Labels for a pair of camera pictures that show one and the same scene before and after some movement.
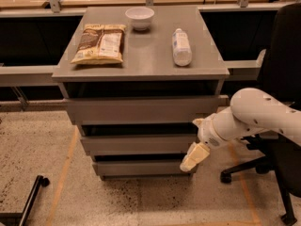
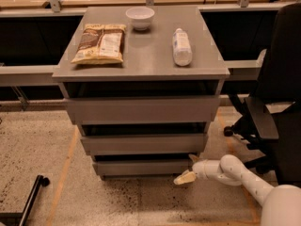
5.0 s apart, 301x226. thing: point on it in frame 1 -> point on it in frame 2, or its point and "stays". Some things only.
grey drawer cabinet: (137, 82) stays
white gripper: (208, 133) -> (199, 169)
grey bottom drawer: (142, 169) stays
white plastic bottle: (182, 48) stays
